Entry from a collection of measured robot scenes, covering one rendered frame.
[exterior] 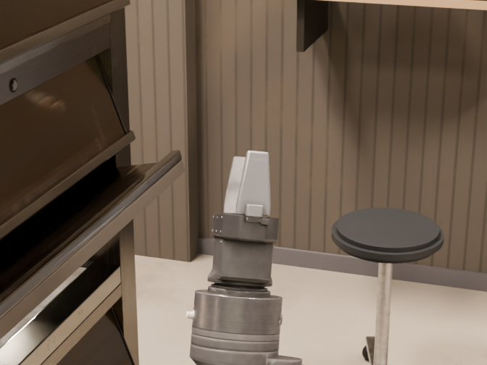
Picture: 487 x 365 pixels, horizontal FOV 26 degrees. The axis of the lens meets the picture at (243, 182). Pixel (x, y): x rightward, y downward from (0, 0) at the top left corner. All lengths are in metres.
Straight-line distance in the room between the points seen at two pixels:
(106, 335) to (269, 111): 2.63
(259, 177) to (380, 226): 2.60
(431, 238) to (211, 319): 2.53
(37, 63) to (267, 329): 0.85
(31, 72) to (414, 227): 2.09
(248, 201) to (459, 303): 3.68
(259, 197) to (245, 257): 0.06
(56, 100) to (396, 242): 1.83
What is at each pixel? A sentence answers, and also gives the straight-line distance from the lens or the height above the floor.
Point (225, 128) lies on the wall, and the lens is 4.76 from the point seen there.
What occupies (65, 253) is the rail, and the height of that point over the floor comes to 1.44.
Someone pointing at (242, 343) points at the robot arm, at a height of 1.59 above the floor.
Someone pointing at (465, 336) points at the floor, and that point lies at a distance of 4.39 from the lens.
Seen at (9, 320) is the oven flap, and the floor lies 1.41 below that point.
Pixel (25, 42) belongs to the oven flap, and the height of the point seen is 1.73.
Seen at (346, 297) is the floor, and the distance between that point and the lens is 4.63.
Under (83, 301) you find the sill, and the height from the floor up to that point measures 1.18.
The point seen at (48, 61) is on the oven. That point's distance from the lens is 1.79.
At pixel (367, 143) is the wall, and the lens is 4.61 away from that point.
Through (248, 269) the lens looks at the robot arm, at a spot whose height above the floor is 1.66.
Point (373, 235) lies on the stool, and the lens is 3.52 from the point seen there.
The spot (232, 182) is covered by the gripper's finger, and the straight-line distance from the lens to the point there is 1.11.
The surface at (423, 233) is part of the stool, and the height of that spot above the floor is 0.69.
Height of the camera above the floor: 2.10
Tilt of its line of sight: 21 degrees down
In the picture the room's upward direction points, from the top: straight up
